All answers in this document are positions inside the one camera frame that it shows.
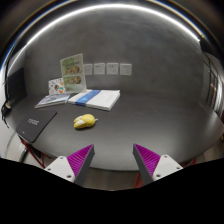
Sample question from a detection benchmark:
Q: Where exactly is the black monitor at left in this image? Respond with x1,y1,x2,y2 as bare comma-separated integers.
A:
6,68,27,108

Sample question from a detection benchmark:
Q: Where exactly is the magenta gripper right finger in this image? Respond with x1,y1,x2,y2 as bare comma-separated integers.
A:
133,144,183,185

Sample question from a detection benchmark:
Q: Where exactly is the white wall socket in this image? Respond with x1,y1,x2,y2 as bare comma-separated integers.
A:
84,64,93,75
106,63,119,75
120,63,132,75
94,63,105,75

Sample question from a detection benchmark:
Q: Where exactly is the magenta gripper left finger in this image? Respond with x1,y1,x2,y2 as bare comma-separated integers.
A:
45,144,95,184

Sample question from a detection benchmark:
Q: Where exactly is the small colourful card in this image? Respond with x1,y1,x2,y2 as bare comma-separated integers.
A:
48,78,65,95

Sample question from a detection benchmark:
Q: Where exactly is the white book blue stripe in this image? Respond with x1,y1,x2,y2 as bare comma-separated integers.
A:
68,90,120,111

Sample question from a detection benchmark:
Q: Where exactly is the green upright brochure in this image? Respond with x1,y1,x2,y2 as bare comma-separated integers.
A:
60,53,86,93

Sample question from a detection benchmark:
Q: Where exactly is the thin grey magazine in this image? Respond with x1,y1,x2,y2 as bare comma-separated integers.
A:
35,94,70,108

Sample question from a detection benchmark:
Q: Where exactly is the red table frame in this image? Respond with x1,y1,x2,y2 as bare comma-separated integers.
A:
21,140,50,169

